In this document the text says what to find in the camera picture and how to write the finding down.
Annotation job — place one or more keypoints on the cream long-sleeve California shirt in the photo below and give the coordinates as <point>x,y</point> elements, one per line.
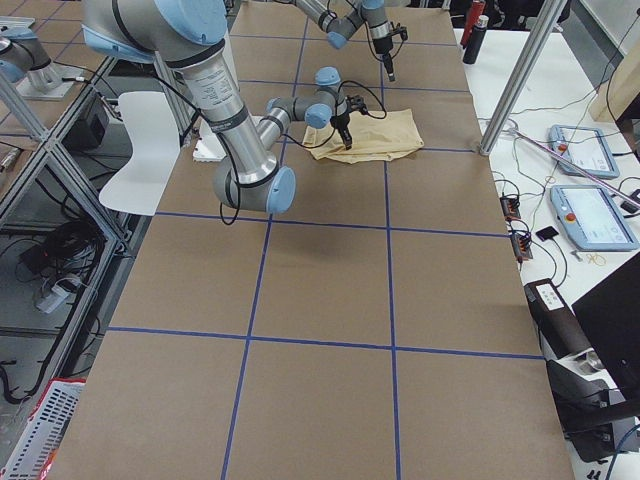
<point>394,137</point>

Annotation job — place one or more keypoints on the black water bottle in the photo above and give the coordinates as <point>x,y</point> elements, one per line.
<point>475,40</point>

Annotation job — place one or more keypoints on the black floor power box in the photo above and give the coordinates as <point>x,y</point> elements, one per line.
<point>88,130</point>

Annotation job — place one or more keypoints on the black box with label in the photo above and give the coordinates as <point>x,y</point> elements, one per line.
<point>556,320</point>

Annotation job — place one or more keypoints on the lower teach pendant tablet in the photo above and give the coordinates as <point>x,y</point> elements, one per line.
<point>591,219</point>

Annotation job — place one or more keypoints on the black monitor on stand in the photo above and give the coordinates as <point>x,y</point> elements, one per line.
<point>594,418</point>

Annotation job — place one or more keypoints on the reacher grabber stick tool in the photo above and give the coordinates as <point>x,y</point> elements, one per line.
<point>579,170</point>

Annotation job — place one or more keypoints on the red water bottle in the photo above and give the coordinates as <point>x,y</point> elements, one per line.
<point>475,11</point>

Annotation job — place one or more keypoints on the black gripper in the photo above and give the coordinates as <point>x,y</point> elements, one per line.
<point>384,46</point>
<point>342,121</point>

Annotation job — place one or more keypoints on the orange relay board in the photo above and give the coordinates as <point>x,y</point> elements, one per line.
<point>510,208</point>
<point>521,245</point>

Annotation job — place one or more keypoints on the upper orange relay board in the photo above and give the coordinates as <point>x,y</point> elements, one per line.
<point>510,208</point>

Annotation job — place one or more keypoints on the white perforated plastic basket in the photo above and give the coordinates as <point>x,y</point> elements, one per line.
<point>33,456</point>

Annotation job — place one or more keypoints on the teach pendant tablet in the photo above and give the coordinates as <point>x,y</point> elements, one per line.
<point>585,147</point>
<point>591,219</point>

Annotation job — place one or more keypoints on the upper teach pendant tablet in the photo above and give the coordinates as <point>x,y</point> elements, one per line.
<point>585,147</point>

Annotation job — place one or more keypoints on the aluminium frame post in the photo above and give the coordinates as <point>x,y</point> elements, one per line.
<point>536,40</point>

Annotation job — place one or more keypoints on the lower orange relay board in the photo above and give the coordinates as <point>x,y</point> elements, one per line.
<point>521,245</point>

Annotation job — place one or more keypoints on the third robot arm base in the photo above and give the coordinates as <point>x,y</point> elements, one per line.
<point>26,64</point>

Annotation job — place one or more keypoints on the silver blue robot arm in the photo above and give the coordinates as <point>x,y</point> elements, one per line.
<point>368,13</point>
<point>189,37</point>

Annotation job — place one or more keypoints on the white plastic chair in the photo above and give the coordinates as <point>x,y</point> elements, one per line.
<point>138,186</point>

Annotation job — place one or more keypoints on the small black square pad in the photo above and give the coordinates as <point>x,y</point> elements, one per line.
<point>547,234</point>

